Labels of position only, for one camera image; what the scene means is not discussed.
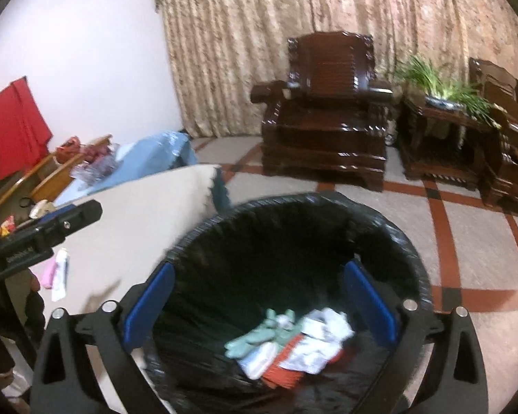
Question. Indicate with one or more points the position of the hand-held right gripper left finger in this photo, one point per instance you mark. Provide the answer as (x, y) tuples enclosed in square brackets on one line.
[(149, 306)]

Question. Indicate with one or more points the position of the pink packet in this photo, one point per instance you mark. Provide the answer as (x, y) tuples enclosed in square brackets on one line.
[(49, 274)]

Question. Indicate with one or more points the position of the white plastic packet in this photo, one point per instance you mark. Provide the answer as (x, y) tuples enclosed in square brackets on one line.
[(60, 276)]

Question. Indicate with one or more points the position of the beige tissue box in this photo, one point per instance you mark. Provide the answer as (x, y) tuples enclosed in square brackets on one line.
[(41, 209)]

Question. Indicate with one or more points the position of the dark wooden armchair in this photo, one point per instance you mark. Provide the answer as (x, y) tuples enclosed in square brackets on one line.
[(328, 129), (509, 164)]

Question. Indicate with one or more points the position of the wooden chair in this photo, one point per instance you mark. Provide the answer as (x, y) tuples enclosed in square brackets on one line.
[(26, 181), (54, 181)]

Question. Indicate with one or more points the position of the red cloth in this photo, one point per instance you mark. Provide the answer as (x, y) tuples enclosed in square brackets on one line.
[(13, 129)]

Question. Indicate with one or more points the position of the green potted plant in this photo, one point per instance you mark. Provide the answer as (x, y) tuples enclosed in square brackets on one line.
[(427, 75)]

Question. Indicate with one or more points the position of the red snack bag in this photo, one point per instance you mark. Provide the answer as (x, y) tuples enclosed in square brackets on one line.
[(6, 226)]

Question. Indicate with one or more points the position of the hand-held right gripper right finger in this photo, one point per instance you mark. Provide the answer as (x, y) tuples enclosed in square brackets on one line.
[(369, 306)]

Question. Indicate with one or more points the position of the light blue white packet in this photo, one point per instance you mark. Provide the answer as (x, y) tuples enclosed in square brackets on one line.
[(257, 362)]

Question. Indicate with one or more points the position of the light blue cloth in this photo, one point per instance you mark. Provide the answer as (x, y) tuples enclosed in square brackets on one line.
[(155, 151)]

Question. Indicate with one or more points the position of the dark wooden side table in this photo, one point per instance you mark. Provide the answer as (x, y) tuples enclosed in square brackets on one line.
[(444, 146)]

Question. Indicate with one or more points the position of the dark red bag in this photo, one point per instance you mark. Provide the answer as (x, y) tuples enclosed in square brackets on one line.
[(96, 153)]

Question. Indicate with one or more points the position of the small white tissue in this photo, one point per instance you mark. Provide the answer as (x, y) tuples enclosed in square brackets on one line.
[(311, 356)]

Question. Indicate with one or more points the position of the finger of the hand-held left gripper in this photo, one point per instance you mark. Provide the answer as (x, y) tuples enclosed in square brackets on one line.
[(75, 218)]

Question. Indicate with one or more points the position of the orange mesh net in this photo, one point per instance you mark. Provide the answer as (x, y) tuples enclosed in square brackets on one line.
[(285, 379)]

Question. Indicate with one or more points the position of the green rubber glove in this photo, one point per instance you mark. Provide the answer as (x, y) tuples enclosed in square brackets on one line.
[(254, 336)]

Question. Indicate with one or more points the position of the trash bin with black liner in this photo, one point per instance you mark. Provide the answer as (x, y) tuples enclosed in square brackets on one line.
[(241, 258)]

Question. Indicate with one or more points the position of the beige patterned curtain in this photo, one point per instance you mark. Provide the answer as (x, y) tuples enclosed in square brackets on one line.
[(285, 4)]

